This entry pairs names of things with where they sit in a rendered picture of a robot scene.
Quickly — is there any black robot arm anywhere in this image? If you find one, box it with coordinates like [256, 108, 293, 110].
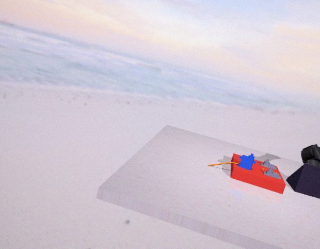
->
[301, 144, 320, 167]

